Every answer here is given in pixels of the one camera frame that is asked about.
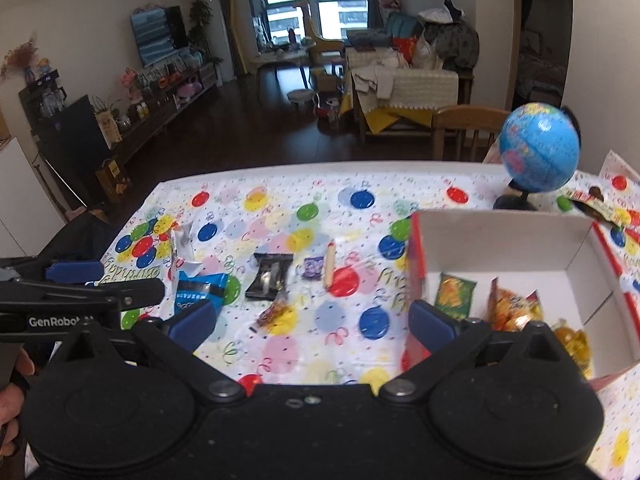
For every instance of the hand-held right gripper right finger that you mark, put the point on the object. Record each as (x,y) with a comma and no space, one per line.
(431,322)

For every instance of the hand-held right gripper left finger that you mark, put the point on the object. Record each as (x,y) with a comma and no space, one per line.
(192,322)

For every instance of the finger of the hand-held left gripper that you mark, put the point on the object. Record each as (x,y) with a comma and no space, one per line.
(75,271)
(100,294)

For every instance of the green snack packet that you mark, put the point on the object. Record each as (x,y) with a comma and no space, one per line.
(454,296)

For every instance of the red orange snack packet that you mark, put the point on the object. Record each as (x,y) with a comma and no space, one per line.
(515,307)

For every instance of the red cardboard box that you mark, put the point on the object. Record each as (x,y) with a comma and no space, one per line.
(505,242)

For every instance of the yellow snack packet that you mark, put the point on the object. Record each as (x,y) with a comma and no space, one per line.
(575,345)

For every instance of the person's left hand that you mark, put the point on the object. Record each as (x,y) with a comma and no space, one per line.
(10,417)

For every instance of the blue snack packet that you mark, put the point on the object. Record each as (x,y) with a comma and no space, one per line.
(197,292)

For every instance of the white crumpled wrapper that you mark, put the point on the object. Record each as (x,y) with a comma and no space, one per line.
(184,247)

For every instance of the dark red candy packet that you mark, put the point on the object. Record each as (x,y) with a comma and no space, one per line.
(272,314)

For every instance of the white cabinet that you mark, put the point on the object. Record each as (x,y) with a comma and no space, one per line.
(25,200)

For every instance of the black snack packet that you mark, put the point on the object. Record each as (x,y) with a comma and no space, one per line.
(268,277)

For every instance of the balloon print tablecloth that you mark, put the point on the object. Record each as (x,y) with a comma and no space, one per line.
(320,355)

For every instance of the sausage stick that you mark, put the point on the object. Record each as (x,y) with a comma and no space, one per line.
(330,265)

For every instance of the small purple candy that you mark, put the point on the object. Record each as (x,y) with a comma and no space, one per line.
(313,267)

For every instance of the dark wooden media cabinet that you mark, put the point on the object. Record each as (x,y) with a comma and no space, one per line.
(150,125)

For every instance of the wooden chair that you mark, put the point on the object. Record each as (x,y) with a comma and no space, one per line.
(467,130)

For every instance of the colourful striped snack packet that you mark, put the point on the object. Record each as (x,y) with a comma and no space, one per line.
(597,206)

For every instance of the blue globe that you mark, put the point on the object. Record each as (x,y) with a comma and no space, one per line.
(540,147)

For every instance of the dried flower bunch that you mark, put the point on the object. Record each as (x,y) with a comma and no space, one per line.
(20,57)

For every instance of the table with cream cloth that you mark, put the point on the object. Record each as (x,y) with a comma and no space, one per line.
(415,90)

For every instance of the television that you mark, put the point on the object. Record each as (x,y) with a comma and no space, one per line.
(157,37)

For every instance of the round white stool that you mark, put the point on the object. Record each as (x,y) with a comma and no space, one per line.
(300,97)

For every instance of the low coffee table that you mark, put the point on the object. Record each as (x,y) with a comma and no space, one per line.
(280,60)

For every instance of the tall green plant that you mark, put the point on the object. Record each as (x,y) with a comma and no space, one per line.
(201,22)

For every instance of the pile of clothes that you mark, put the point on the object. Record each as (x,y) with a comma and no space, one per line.
(450,35)

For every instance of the teal sofa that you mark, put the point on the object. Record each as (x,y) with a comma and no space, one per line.
(402,25)

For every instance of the yellow wooden armchair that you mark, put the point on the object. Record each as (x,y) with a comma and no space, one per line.
(320,35)

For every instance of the grey curtain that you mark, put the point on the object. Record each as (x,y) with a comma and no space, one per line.
(371,0)

